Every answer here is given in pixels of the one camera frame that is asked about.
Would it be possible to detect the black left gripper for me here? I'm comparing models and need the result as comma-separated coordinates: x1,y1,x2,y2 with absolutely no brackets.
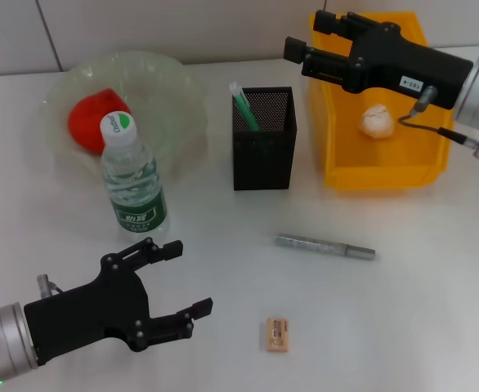
23,238,214,367

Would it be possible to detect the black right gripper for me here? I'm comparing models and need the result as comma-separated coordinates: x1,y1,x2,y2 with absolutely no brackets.
283,11,474,110

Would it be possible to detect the green pen with white cap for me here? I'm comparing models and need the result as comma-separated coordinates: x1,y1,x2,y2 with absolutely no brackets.
228,80,262,132

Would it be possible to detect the white paper ball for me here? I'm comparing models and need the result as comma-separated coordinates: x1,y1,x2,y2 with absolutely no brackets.
357,104,396,140

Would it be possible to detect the clear green-label water bottle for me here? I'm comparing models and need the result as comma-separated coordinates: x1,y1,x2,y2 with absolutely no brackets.
100,110,170,242

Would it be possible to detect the silver marker pen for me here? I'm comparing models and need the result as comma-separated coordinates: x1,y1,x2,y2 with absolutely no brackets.
275,232,377,262

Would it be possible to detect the red-orange orange fruit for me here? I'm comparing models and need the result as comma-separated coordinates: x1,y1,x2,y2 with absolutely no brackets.
67,87,133,154

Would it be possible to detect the tan rectangular eraser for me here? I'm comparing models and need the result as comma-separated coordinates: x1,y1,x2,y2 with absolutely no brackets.
263,317,292,353

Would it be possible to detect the black mesh pen holder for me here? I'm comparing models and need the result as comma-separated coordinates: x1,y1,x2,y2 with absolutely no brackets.
231,86,299,192

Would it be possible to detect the pale green glass fruit plate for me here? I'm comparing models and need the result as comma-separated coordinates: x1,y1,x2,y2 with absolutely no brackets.
38,51,210,180

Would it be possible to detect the yellow plastic bin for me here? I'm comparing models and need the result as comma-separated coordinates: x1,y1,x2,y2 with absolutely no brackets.
307,11,458,193

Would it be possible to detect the right wrist cable with plug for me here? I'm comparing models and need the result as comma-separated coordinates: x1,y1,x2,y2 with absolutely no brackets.
397,84,479,160

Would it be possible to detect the wrist cable with plug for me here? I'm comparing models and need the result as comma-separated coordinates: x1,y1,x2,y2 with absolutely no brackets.
36,274,65,299
397,84,479,160

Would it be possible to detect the left wrist cable with plug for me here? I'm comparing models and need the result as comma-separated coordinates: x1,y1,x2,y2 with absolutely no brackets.
36,274,65,299

